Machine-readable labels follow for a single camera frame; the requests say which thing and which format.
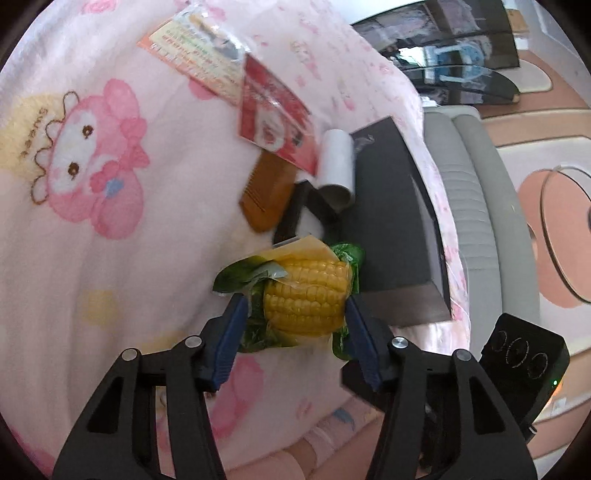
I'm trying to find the green yellow corn package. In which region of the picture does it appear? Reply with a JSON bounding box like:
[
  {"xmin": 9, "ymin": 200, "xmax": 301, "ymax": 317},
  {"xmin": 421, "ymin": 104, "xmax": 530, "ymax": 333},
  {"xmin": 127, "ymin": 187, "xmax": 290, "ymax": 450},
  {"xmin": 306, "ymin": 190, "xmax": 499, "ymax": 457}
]
[{"xmin": 212, "ymin": 235, "xmax": 365, "ymax": 361}]

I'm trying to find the grey padded headboard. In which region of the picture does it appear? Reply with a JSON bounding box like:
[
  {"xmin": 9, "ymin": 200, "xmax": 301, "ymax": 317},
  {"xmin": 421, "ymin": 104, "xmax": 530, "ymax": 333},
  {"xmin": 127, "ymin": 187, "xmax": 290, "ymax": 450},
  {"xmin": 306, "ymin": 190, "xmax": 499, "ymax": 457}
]
[{"xmin": 425, "ymin": 107, "xmax": 541, "ymax": 354}]

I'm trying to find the black cardboard storage box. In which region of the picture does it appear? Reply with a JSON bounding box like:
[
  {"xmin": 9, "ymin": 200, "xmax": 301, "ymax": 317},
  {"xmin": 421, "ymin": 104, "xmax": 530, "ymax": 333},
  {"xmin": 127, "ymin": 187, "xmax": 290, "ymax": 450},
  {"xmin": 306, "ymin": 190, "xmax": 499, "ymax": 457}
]
[{"xmin": 341, "ymin": 118, "xmax": 452, "ymax": 327}]

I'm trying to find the pink cartoon print bedspread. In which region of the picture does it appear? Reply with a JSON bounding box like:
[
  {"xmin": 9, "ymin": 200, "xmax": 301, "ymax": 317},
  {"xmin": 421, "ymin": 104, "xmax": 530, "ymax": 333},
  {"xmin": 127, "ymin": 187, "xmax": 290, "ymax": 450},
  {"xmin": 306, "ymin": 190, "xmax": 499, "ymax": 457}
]
[{"xmin": 1, "ymin": 1, "xmax": 471, "ymax": 479}]

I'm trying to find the white paper roll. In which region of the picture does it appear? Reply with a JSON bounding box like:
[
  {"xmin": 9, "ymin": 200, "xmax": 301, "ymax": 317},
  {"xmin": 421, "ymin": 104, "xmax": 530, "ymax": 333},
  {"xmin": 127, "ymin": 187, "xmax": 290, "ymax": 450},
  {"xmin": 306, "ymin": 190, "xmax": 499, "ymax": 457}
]
[{"xmin": 317, "ymin": 129, "xmax": 356, "ymax": 212}]

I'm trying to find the brown wooden comb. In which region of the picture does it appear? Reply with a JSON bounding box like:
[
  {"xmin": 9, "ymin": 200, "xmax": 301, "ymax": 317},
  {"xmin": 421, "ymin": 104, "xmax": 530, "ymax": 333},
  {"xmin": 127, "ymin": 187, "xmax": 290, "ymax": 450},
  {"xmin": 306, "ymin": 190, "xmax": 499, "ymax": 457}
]
[{"xmin": 239, "ymin": 150, "xmax": 297, "ymax": 233}]

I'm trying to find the dark glass display cabinet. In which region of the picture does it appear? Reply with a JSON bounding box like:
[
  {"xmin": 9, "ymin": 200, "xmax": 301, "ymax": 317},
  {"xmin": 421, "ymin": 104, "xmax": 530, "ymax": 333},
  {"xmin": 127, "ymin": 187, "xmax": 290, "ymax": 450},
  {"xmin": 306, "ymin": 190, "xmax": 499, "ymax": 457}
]
[{"xmin": 353, "ymin": 1, "xmax": 520, "ymax": 105}]

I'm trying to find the red snack packet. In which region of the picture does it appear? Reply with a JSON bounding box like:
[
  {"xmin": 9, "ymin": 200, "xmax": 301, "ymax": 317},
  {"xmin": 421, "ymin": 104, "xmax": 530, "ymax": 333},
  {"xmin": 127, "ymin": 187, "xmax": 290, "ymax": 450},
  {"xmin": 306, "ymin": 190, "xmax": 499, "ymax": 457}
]
[{"xmin": 238, "ymin": 54, "xmax": 318, "ymax": 175}]

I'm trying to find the yellow orange printed card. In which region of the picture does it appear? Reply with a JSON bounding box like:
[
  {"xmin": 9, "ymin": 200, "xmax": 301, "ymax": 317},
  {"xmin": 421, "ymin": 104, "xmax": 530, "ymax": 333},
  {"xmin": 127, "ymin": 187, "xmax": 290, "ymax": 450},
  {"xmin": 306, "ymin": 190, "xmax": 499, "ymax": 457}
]
[{"xmin": 138, "ymin": 1, "xmax": 250, "ymax": 106}]

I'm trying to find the small black picture frame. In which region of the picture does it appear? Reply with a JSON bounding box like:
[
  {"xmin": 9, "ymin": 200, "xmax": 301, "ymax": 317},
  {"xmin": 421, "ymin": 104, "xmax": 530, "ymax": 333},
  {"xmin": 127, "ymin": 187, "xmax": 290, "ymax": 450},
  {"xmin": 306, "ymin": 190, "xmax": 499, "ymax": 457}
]
[{"xmin": 273, "ymin": 181, "xmax": 342, "ymax": 246}]

